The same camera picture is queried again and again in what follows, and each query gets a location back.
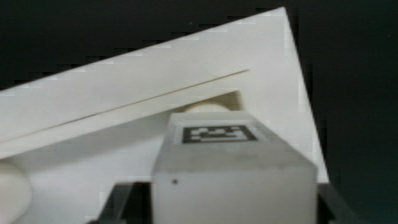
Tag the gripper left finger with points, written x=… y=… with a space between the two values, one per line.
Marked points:
x=127 y=209

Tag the white square tabletop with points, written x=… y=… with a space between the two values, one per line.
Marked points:
x=78 y=168

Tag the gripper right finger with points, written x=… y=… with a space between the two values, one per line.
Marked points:
x=333 y=210

